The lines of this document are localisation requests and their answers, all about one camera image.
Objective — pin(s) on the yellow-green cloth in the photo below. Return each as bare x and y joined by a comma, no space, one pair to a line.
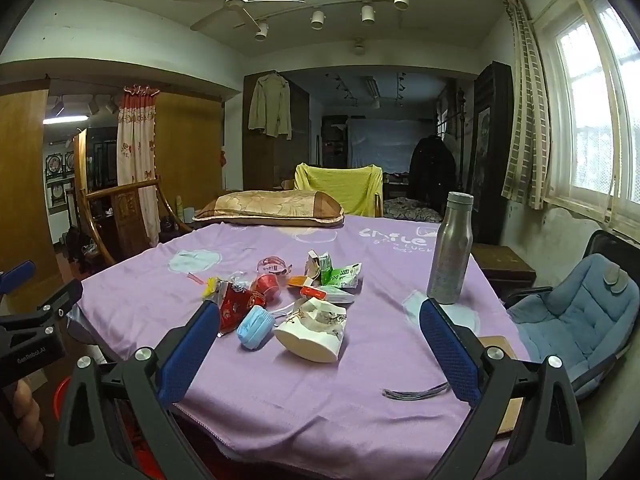
340,185

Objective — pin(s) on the yellow red wrapper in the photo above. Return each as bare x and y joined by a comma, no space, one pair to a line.
211,289

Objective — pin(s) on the purple printed tablecloth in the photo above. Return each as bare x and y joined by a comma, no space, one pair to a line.
300,400

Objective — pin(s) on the wooden partition panel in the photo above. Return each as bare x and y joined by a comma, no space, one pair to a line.
190,150
22,185

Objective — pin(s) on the clear pink printed wrapper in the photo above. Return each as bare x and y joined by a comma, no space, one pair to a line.
272,262

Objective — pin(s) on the fluorescent tube lamp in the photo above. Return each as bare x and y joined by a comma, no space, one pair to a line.
65,120

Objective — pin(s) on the wooden armchair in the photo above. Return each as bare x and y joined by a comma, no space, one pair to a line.
125,210

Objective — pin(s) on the wooden side table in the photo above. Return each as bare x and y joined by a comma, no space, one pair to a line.
500,262

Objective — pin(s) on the floral curtain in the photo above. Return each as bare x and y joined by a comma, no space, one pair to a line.
135,160

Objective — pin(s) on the green snack packet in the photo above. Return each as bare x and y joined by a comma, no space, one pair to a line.
340,276

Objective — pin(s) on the small red orange packet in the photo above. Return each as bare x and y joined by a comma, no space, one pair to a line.
311,292

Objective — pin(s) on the red jelly cup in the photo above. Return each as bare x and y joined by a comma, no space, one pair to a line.
265,285

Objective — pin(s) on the white framed window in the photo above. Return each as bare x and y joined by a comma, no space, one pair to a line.
590,110

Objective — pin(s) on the black hanging coat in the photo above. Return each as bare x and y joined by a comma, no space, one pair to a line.
432,170

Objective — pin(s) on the beige hanging jacket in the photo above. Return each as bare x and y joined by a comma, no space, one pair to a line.
270,105

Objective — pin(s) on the person's left hand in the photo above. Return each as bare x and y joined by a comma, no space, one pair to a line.
29,410

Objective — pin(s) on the framed round picture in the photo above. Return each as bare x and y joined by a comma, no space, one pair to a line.
55,167

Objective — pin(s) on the black bag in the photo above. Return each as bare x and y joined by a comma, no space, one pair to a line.
80,247

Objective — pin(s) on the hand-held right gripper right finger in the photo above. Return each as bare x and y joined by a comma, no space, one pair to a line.
450,355

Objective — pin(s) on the blue cushioned chair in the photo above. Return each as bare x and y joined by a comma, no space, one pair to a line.
575,320

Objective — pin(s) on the brown floral pillow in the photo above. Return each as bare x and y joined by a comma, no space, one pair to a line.
270,207

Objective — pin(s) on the patterned bed blanket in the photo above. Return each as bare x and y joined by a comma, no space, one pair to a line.
410,208

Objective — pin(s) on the white ceiling fan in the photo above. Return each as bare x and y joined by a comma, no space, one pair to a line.
235,2

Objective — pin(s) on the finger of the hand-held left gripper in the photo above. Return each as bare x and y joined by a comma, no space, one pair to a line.
17,276
60,305

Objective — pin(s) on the white printed cup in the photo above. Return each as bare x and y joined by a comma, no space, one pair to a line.
305,342

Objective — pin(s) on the checked curtain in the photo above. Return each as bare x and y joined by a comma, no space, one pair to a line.
525,135

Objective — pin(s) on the dark tall cabinet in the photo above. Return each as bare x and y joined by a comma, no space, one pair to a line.
492,110

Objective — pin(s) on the brown cardboard sheet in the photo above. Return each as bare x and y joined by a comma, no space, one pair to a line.
500,347

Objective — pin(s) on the dark wooden wardrobe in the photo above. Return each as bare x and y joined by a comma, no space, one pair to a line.
300,160

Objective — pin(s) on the black hair band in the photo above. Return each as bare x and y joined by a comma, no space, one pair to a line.
410,394

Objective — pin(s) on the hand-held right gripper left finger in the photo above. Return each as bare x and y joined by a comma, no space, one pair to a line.
190,355

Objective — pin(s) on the white backdrop sheet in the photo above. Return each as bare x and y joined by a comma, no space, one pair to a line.
385,145

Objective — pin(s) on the steel water bottle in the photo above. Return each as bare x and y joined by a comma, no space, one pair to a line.
450,255

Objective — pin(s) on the red printed packet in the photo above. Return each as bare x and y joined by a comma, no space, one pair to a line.
235,307

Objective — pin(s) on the torn white carton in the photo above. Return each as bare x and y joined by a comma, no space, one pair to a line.
314,265

